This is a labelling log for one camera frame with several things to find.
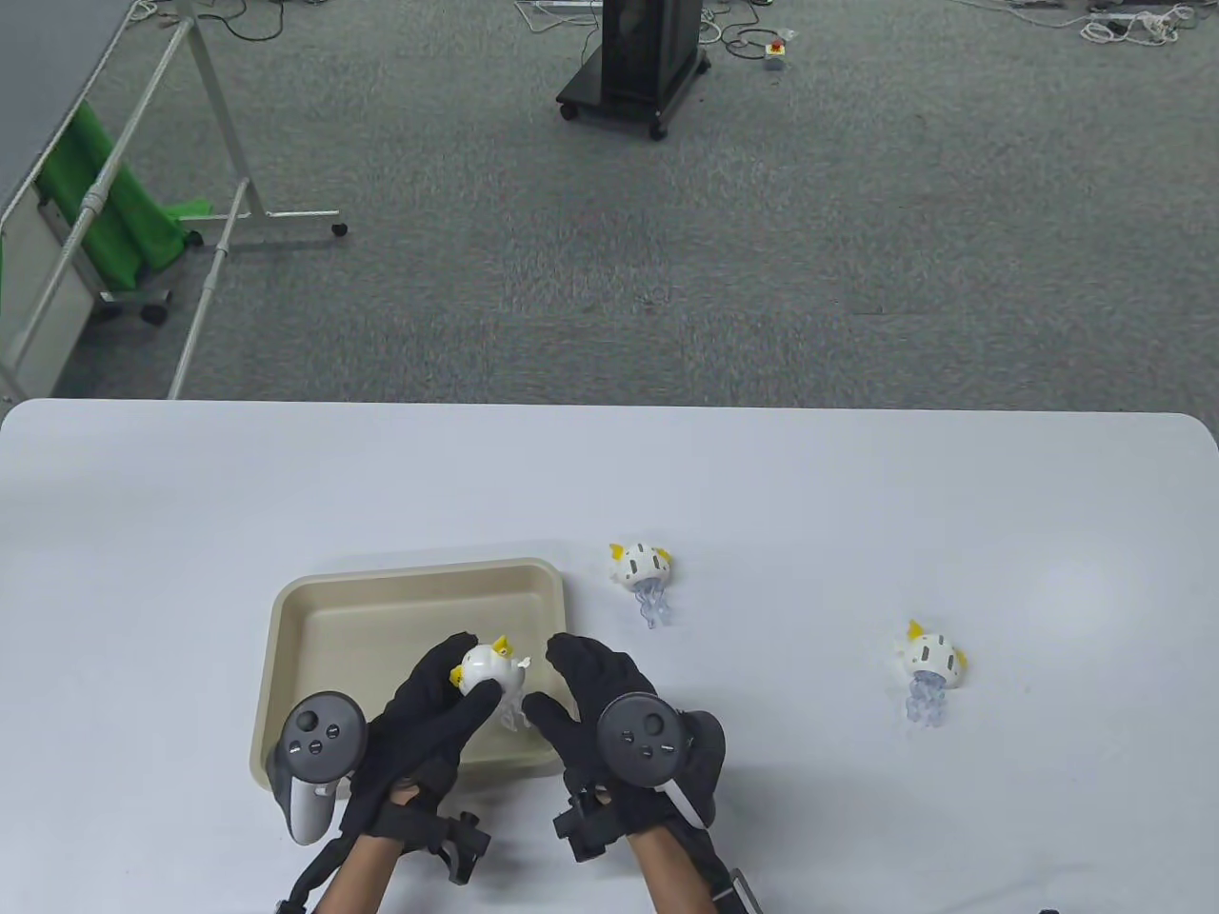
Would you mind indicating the person's left hand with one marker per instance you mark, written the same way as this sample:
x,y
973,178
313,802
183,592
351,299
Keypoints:
x,y
405,738

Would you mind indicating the person's right hand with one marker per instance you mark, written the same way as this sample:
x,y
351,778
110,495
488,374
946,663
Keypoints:
x,y
581,685

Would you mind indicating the person's right thumb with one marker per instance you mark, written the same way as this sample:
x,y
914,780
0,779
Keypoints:
x,y
552,719

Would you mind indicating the person's left thumb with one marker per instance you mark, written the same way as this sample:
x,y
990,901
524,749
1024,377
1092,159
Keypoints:
x,y
469,712

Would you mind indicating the white jellyfish toy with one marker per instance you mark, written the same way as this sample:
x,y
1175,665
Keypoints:
x,y
495,668
644,564
931,659

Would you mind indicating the person's left forearm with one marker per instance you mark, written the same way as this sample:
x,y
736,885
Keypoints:
x,y
360,876

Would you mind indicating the person's right forearm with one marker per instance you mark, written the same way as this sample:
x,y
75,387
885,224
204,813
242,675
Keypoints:
x,y
671,871

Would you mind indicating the black tracking controller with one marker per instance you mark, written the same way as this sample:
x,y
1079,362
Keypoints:
x,y
643,738

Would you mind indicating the beige plastic tray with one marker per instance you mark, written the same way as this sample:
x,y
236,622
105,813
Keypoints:
x,y
381,619

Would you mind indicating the grey tracking controller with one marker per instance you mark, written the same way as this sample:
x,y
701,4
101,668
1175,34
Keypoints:
x,y
319,743

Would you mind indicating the green cloth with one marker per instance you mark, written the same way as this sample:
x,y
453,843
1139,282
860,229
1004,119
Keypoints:
x,y
114,214

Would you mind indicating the black wheeled cart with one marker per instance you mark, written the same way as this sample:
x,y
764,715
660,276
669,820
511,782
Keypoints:
x,y
638,57

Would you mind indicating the grey emergency stop box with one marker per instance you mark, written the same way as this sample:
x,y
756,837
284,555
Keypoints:
x,y
776,57

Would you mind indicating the dark grey panel board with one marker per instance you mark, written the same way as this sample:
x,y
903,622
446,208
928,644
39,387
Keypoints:
x,y
48,76

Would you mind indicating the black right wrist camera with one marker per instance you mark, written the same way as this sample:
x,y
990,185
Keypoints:
x,y
589,824

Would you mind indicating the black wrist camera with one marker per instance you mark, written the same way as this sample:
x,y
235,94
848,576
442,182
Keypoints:
x,y
589,824
448,838

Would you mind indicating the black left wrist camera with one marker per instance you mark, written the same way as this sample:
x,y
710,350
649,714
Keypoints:
x,y
448,838

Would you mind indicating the white metal frame stand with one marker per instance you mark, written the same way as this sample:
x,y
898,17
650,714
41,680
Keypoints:
x,y
214,143

